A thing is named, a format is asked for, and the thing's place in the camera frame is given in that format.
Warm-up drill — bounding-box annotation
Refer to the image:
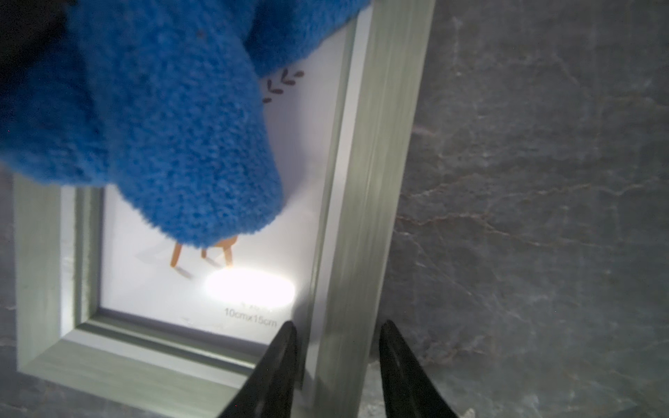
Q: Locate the blue microfibre cloth black trim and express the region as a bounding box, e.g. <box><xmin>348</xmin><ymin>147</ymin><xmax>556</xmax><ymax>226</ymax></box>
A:
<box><xmin>1</xmin><ymin>1</ymin><xmax>365</xmax><ymax>247</ymax></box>

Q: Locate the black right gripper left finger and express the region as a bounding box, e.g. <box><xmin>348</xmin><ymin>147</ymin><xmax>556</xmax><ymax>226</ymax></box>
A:
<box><xmin>218</xmin><ymin>322</ymin><xmax>298</xmax><ymax>418</ymax></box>

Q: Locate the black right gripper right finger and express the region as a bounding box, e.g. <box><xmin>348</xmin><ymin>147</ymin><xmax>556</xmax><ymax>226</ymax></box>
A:
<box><xmin>379</xmin><ymin>320</ymin><xmax>458</xmax><ymax>418</ymax></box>

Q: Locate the green-grey picture frame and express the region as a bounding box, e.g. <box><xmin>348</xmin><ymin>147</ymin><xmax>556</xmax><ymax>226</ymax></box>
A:
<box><xmin>14</xmin><ymin>1</ymin><xmax>435</xmax><ymax>417</ymax></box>

